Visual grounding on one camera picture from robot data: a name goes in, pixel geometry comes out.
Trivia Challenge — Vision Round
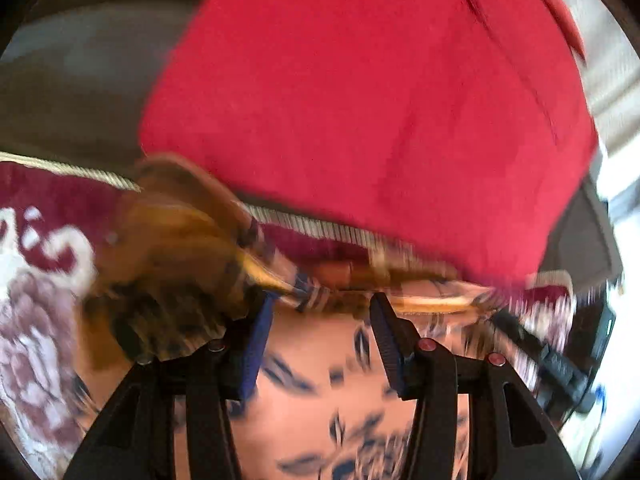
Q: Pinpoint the orange floral blouse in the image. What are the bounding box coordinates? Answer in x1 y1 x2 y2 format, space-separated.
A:
79 152 501 480

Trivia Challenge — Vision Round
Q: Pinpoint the large red cushion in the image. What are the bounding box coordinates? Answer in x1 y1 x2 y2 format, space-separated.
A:
139 0 598 283

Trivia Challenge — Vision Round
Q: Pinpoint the beige dotted curtain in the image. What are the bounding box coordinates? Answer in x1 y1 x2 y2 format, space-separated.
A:
563 0 639 156

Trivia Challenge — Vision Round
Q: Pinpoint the floral plush sofa blanket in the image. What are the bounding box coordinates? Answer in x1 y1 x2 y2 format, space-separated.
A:
1 153 576 479

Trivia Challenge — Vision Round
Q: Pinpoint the dark brown leather sofa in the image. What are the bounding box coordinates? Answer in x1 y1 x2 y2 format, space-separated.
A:
1 0 620 289

